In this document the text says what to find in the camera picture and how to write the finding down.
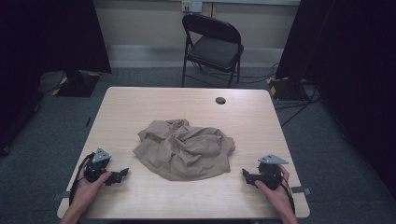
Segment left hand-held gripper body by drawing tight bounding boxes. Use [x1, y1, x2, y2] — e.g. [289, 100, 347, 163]
[83, 147, 114, 184]

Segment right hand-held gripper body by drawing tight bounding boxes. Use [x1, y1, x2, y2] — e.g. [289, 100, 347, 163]
[255, 154, 290, 191]

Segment tan cloth garment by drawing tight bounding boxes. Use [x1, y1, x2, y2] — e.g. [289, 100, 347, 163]
[133, 119, 236, 182]

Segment person's right hand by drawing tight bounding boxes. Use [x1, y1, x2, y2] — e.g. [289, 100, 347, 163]
[254, 163, 295, 213]

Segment person's left hand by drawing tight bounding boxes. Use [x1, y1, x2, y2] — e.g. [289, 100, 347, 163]
[72, 158, 113, 207]

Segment black stand base striped tape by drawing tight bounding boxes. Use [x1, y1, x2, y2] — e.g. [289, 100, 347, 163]
[266, 76, 314, 102]

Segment black folding chair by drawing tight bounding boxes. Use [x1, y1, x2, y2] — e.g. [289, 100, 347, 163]
[180, 13, 245, 89]

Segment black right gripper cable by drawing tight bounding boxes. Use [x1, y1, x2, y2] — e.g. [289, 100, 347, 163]
[279, 175, 296, 216]

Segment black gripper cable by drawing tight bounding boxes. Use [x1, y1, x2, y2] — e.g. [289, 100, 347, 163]
[279, 175, 296, 216]
[68, 151, 96, 207]

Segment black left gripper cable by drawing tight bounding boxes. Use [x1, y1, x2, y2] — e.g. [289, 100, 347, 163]
[68, 151, 96, 207]

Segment grey table edge strap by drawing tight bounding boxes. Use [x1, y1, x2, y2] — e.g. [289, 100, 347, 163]
[290, 186, 313, 197]
[51, 190, 71, 203]

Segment black floor cables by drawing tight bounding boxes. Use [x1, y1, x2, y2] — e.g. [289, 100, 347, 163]
[239, 62, 325, 129]

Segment white wall socket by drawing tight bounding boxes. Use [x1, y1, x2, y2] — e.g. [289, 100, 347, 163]
[181, 0, 204, 14]

